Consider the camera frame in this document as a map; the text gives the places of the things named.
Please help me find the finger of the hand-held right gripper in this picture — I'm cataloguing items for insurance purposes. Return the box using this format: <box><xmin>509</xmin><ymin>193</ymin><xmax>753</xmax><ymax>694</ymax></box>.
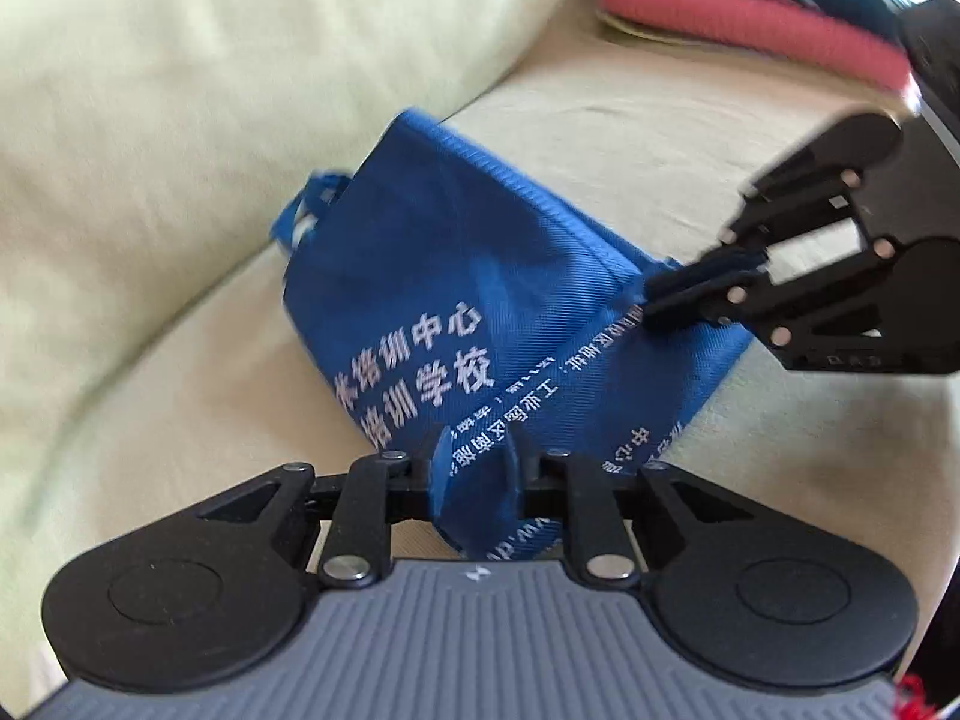
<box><xmin>642</xmin><ymin>238</ymin><xmax>902</xmax><ymax>351</ymax></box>
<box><xmin>720</xmin><ymin>114</ymin><xmax>905</xmax><ymax>250</ymax></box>

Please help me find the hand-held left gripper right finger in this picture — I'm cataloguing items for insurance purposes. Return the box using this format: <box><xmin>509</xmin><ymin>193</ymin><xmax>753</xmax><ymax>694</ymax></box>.
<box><xmin>501</xmin><ymin>431</ymin><xmax>755</xmax><ymax>586</ymax></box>

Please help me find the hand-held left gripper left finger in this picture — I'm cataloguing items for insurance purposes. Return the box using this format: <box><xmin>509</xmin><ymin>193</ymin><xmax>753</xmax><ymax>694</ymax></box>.
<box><xmin>196</xmin><ymin>426</ymin><xmax>455</xmax><ymax>590</ymax></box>

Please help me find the blue shopping bag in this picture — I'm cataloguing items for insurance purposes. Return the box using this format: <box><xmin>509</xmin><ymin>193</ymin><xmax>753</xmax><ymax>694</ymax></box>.
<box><xmin>270</xmin><ymin>109</ymin><xmax>755</xmax><ymax>563</ymax></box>

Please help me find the pink ribbed cloth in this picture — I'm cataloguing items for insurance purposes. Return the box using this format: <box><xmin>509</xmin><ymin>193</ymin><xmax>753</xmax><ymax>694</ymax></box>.
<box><xmin>598</xmin><ymin>0</ymin><xmax>914</xmax><ymax>92</ymax></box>

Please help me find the red yarn tuft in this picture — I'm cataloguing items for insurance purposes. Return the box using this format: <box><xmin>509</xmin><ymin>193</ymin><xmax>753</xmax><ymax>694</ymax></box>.
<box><xmin>895</xmin><ymin>673</ymin><xmax>942</xmax><ymax>720</ymax></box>

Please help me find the light green sofa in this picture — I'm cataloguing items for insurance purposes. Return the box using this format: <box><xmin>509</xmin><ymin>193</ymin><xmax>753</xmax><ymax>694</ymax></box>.
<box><xmin>0</xmin><ymin>0</ymin><xmax>960</xmax><ymax>706</ymax></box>

